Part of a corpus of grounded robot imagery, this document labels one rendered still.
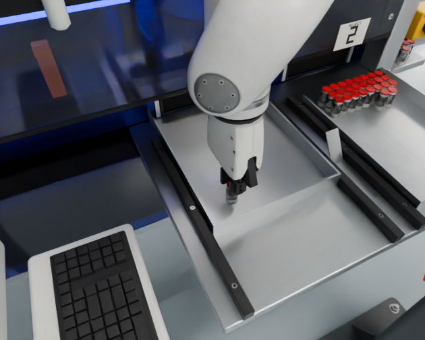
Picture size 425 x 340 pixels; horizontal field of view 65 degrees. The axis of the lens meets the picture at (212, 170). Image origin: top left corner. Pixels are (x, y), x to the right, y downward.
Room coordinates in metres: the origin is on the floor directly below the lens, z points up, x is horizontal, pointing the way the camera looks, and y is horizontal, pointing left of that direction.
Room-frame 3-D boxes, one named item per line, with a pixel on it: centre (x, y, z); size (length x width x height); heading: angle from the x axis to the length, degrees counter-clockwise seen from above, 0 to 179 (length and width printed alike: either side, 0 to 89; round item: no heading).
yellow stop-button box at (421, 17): (0.87, -0.53, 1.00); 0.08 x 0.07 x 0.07; 26
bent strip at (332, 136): (0.44, -0.27, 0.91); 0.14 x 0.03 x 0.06; 26
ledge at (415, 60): (0.91, -0.52, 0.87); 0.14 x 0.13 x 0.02; 26
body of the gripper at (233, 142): (0.38, -0.03, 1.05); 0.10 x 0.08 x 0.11; 26
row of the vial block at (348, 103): (0.65, -0.35, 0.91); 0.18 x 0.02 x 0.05; 115
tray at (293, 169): (0.51, -0.05, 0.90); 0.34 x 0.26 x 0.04; 26
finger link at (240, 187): (0.35, -0.05, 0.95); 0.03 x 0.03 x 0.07; 26
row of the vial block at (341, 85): (0.69, -0.33, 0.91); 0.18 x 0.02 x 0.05; 115
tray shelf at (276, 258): (0.52, -0.23, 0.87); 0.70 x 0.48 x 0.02; 116
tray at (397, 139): (0.55, -0.40, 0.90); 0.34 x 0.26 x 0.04; 25
